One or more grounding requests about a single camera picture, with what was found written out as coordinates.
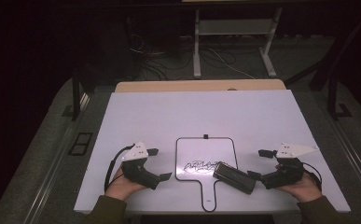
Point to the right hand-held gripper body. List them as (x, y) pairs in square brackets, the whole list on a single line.
[(285, 174)]

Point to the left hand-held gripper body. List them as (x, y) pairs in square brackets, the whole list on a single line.
[(137, 172)]

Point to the black whiteboard eraser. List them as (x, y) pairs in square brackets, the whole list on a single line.
[(234, 178)]

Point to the person's left hand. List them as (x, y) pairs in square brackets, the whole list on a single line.
[(122, 186)]

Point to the person's right hand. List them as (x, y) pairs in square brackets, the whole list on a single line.
[(305, 188)]

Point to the black metal stand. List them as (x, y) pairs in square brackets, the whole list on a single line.
[(333, 96)]

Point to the white metal stand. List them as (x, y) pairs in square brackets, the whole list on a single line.
[(197, 46)]

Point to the black diagonal bar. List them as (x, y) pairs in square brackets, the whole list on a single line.
[(330, 56)]

